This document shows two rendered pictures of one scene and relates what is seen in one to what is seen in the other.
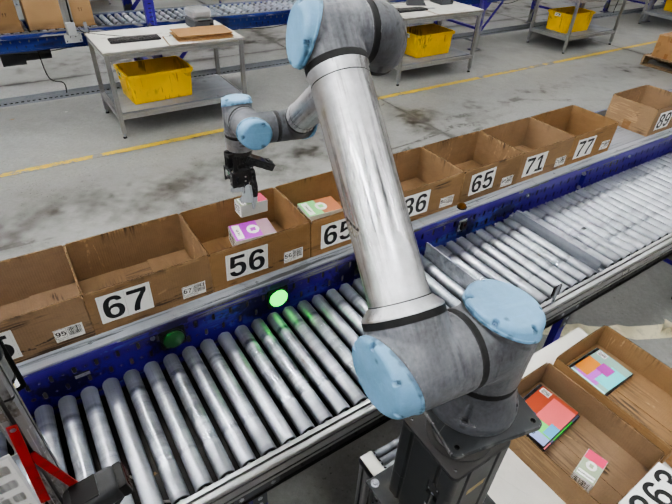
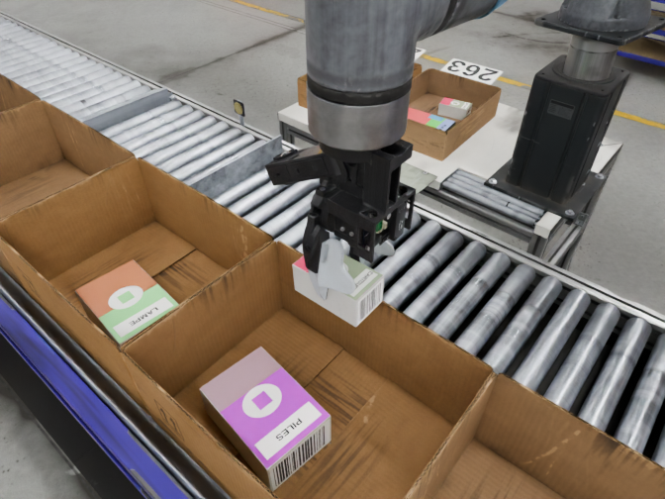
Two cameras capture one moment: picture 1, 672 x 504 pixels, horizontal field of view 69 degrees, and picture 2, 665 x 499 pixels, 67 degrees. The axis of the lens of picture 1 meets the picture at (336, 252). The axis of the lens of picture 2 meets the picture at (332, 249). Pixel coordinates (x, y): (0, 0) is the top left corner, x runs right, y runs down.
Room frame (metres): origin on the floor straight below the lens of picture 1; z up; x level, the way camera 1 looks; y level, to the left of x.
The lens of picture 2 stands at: (1.56, 0.72, 1.59)
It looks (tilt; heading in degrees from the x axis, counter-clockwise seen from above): 42 degrees down; 255
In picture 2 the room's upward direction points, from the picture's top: straight up
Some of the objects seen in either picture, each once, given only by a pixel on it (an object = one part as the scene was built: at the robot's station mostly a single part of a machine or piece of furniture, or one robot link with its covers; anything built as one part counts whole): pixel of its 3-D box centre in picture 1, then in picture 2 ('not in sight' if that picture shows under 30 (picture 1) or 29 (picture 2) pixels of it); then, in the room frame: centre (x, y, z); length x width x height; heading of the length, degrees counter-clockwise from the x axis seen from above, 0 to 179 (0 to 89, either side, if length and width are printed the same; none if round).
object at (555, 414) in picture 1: (541, 414); (420, 123); (0.90, -0.64, 0.79); 0.19 x 0.14 x 0.02; 130
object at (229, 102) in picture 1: (237, 116); (364, 4); (1.42, 0.32, 1.46); 0.10 x 0.09 x 0.12; 29
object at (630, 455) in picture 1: (568, 436); (435, 110); (0.82, -0.70, 0.80); 0.38 x 0.28 x 0.10; 37
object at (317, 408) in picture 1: (288, 367); (478, 333); (1.08, 0.14, 0.72); 0.52 x 0.05 x 0.05; 35
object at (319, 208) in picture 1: (319, 213); (132, 312); (1.74, 0.08, 0.92); 0.16 x 0.11 x 0.07; 120
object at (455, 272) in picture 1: (463, 279); (226, 179); (1.54, -0.53, 0.76); 0.46 x 0.01 x 0.09; 35
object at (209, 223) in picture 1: (246, 236); (307, 395); (1.49, 0.34, 0.96); 0.39 x 0.29 x 0.17; 125
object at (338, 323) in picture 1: (351, 338); (380, 277); (1.23, -0.07, 0.72); 0.52 x 0.05 x 0.05; 35
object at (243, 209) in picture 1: (251, 205); (337, 282); (1.44, 0.30, 1.14); 0.10 x 0.06 x 0.05; 125
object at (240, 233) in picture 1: (252, 236); (265, 415); (1.55, 0.33, 0.92); 0.16 x 0.11 x 0.07; 118
